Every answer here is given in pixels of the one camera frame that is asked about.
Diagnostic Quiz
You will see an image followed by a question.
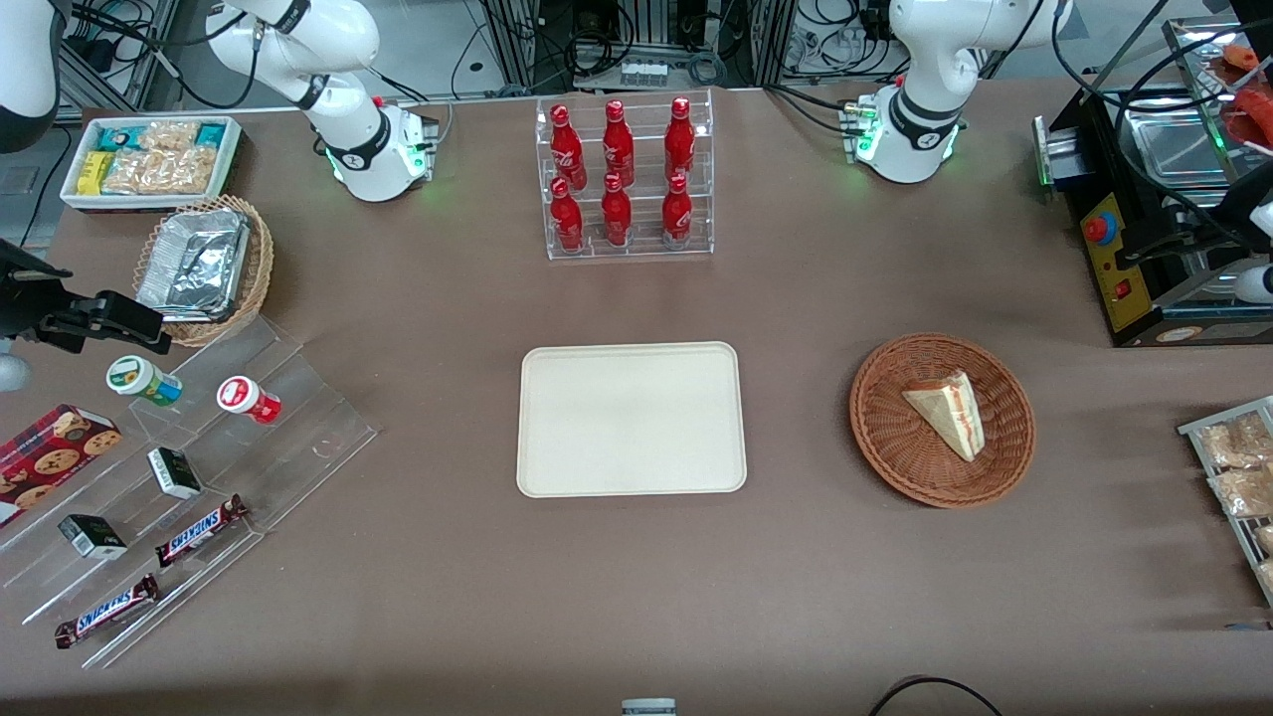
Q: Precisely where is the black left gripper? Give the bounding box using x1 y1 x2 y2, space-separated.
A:
1114 179 1273 270

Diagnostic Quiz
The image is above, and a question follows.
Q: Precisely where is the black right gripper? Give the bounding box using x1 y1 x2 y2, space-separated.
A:
0 239 172 356

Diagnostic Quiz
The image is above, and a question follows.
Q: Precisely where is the triangular sandwich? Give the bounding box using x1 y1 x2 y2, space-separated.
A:
902 370 986 464

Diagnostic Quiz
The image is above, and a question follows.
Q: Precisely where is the light wicker basket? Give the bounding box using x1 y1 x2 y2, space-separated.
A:
132 195 275 348

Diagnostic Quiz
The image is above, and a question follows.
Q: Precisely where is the tray of wrapped snacks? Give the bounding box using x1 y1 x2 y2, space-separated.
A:
1178 396 1273 609

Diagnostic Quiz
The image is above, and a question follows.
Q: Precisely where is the round brown wicker basket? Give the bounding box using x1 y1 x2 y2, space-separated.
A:
849 332 1037 510

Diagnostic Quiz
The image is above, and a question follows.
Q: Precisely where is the beige rectangular tray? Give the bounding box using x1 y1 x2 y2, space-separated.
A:
516 341 748 498

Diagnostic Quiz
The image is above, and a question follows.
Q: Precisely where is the green lid cup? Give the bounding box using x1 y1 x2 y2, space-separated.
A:
106 355 185 409

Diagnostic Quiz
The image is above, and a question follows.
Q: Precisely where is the black food warmer machine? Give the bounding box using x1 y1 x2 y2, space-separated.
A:
1032 15 1273 349

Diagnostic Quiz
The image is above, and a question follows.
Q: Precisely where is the steel warmer pan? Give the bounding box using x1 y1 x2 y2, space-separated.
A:
1127 109 1246 187

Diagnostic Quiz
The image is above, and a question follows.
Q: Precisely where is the aluminium foil container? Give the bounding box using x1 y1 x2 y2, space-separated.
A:
136 209 251 324

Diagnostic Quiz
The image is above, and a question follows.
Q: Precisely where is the white snack bin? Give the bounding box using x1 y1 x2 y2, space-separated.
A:
60 115 244 215

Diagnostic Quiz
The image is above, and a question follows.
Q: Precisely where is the red cookie box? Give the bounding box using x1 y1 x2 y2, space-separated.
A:
0 404 123 529

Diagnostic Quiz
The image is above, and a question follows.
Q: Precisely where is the red sausage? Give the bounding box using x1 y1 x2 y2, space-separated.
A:
1233 87 1273 150

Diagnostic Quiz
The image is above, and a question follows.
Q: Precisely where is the red lid cup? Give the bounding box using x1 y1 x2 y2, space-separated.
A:
217 376 282 427

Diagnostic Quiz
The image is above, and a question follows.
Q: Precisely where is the large clear cracker bag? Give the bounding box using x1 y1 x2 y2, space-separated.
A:
102 146 219 197

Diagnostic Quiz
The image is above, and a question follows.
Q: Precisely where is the small dark green box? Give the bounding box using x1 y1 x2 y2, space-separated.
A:
58 514 129 561
147 447 203 501

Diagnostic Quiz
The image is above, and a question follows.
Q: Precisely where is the small clear cracker bag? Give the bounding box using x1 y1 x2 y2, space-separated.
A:
139 120 201 153

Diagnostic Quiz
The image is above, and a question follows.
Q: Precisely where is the clear acrylic stepped display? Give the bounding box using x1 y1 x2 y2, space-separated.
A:
0 316 382 670

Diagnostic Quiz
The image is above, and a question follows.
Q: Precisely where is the clear fried snack bag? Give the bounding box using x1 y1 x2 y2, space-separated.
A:
1197 412 1273 469
1208 465 1273 519

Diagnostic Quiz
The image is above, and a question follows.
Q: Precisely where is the Snickers chocolate bar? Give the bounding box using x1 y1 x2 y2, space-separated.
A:
55 574 162 650
155 494 250 569

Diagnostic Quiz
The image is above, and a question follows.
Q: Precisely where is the red cola bottle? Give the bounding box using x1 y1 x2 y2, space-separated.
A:
603 99 636 187
601 173 634 249
661 174 694 247
550 103 588 191
664 96 697 183
550 177 586 253

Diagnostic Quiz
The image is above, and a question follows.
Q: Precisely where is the clear acrylic bottle rack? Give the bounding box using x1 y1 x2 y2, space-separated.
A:
535 88 715 263

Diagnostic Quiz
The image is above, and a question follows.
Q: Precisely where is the black cable loop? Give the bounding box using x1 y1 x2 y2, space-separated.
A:
867 675 1006 716

